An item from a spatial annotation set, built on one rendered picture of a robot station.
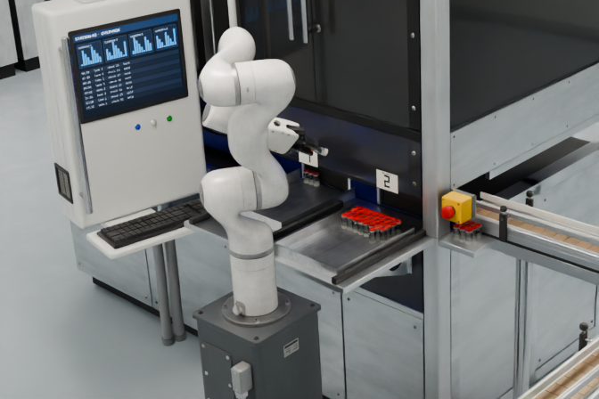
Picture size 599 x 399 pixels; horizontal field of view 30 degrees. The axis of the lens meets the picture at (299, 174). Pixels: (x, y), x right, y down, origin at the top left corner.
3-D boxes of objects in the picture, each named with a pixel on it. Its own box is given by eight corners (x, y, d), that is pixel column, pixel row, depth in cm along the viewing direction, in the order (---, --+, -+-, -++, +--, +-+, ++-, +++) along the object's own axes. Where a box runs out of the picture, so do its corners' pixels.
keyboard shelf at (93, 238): (192, 196, 401) (191, 189, 400) (232, 222, 379) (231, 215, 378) (76, 232, 378) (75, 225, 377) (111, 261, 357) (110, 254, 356)
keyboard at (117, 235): (201, 201, 389) (201, 195, 388) (222, 215, 379) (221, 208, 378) (96, 235, 369) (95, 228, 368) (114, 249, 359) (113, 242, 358)
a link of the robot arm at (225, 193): (277, 255, 296) (272, 173, 287) (209, 265, 293) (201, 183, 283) (269, 236, 307) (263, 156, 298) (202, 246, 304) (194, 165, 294)
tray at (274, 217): (299, 177, 385) (299, 168, 384) (355, 197, 368) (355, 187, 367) (225, 210, 363) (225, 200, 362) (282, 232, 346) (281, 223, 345)
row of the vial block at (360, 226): (345, 225, 348) (344, 212, 346) (389, 241, 336) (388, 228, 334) (340, 228, 347) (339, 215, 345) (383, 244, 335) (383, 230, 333)
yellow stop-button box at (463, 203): (455, 210, 336) (455, 188, 333) (475, 216, 331) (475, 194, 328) (440, 218, 331) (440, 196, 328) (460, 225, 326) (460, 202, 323)
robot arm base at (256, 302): (256, 334, 295) (251, 272, 288) (208, 312, 307) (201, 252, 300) (305, 305, 308) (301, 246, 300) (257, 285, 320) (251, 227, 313)
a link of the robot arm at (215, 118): (246, 117, 316) (242, 144, 311) (203, 101, 311) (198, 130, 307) (258, 103, 309) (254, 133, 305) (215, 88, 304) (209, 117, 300)
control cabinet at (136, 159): (184, 175, 413) (163, -35, 382) (211, 191, 398) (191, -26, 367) (57, 214, 388) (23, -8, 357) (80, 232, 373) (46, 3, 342)
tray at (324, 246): (350, 215, 355) (350, 205, 354) (414, 238, 338) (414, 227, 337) (274, 253, 334) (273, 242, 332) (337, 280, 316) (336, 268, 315)
